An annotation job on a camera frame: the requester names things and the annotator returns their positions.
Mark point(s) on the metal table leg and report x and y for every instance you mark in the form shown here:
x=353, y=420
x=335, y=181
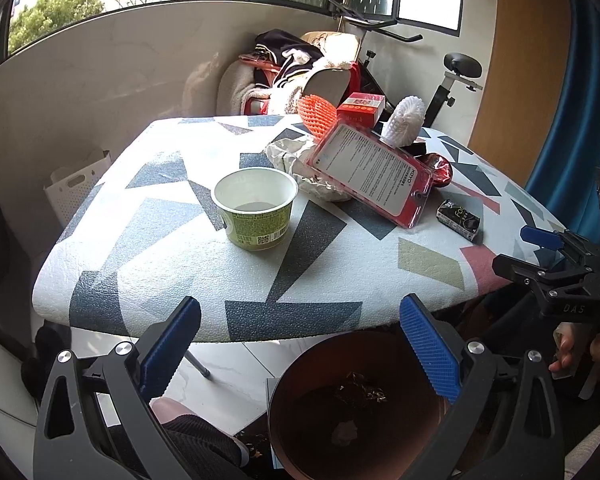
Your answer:
x=200, y=365

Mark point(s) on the white perforated plastic basket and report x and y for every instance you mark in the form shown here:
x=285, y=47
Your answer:
x=75, y=185

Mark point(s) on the clear plastic bag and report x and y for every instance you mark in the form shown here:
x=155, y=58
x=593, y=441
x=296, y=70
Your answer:
x=290, y=157

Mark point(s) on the orange plastic mesh piece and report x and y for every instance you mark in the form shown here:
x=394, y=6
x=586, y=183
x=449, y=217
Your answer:
x=316, y=115

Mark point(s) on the red plastic blister package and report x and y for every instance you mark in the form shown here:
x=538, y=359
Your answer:
x=365, y=170

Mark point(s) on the white foam fruit net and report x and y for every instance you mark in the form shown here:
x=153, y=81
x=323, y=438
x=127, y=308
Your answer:
x=402, y=120

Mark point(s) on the brown round waste bin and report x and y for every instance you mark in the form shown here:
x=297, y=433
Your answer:
x=320, y=410

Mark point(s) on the crumpled white paper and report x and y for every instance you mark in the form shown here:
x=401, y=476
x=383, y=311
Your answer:
x=344, y=432

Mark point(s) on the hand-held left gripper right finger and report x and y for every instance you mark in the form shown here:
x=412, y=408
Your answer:
x=430, y=350

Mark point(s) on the geometric patterned tablecloth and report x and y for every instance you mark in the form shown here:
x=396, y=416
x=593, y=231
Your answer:
x=155, y=240

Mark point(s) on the person's left leg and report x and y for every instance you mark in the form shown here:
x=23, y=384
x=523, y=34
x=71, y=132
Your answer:
x=195, y=435

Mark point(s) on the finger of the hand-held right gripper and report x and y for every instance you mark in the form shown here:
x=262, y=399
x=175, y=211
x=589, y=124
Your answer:
x=540, y=237
x=515, y=266

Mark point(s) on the red shiny wrapper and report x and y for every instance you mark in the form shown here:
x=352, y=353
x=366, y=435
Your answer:
x=440, y=170

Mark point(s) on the red and blue cardboard box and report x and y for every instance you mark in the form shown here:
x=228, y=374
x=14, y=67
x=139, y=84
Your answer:
x=360, y=110

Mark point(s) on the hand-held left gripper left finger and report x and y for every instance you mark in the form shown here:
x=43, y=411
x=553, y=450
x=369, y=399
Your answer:
x=172, y=347

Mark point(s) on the dark patterned garment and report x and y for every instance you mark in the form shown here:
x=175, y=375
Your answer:
x=285, y=50

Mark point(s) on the blue curtain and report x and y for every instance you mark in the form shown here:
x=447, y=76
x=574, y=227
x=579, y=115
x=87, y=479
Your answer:
x=585, y=85

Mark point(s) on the pile of clothes on chair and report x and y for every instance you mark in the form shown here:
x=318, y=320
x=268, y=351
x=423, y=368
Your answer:
x=352, y=77

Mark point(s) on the white fleece blanket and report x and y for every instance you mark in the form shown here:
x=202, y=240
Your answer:
x=235, y=90

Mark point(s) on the green paper noodle cup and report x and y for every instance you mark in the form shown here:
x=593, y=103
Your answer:
x=255, y=210

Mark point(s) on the white knitted sweater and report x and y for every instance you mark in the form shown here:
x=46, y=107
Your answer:
x=590, y=450

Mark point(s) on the person's right hand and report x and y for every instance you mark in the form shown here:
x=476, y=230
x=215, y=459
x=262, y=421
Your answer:
x=575, y=355

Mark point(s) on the beige embroidered cushion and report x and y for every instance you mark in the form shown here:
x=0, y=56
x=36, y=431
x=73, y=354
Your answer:
x=335, y=45

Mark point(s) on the wooden door panel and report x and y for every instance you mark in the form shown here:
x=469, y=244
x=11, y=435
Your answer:
x=520, y=60

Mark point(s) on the green tree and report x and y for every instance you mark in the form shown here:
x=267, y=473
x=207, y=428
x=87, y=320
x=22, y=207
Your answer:
x=55, y=20

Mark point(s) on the black exercise bike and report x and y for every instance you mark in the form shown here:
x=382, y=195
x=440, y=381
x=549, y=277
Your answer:
x=462, y=64

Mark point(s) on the dark shiny wrapper scraps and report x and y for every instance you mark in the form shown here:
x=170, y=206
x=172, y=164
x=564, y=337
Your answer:
x=362, y=390

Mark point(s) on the small black carton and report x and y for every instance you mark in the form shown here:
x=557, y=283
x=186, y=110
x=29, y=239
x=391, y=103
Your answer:
x=457, y=220

